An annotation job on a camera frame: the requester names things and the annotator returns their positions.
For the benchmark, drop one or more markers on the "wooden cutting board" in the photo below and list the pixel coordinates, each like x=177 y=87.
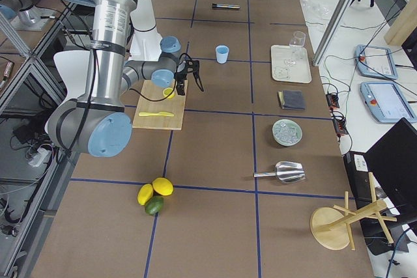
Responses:
x=175 y=105

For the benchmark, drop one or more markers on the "clear wine glass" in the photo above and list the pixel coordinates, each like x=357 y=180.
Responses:
x=296 y=44

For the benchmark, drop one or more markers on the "aluminium frame post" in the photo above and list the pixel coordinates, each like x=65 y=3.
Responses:
x=330 y=31

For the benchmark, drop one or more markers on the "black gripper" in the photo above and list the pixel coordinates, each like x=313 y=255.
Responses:
x=181 y=88

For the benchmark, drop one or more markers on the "cream bear serving tray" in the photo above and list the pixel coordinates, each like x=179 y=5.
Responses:
x=286 y=67

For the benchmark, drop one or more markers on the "upper blue teach pendant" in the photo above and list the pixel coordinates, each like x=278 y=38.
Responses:
x=377 y=62

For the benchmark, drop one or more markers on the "yellow whole lemon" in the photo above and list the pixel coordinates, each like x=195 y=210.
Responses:
x=145 y=194
x=163 y=186

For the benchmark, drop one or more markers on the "yellow lemon slice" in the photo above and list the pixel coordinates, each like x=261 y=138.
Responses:
x=169 y=93

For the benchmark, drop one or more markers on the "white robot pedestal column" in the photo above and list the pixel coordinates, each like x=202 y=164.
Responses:
x=145 y=45

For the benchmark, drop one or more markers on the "lower blue teach pendant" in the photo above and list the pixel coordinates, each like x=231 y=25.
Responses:
x=386 y=102

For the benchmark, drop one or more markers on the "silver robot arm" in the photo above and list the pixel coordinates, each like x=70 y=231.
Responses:
x=125 y=48

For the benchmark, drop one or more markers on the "green bowl of ice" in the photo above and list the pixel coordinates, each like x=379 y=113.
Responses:
x=286 y=132

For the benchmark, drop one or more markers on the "wooden cup tree stand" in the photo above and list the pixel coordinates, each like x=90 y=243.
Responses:
x=331 y=226

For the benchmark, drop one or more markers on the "steel muddler black tip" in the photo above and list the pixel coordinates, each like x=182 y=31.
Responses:
x=222 y=6

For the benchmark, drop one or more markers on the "blue teach pendant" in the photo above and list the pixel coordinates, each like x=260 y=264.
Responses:
x=386 y=102
x=377 y=62

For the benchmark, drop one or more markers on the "black laptop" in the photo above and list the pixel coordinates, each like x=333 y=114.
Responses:
x=392 y=160

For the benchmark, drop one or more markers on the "grey folded cloth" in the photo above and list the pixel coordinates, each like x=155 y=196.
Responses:
x=291 y=100

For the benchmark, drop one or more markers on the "steel ice scoop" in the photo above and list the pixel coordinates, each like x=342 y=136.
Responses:
x=286 y=172

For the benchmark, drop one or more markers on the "light blue paper cup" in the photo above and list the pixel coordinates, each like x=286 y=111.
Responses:
x=222 y=53

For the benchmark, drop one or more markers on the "yellow plastic knife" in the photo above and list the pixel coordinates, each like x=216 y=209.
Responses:
x=156 y=114

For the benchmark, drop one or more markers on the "white chair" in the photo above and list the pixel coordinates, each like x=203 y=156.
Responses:
x=72 y=67

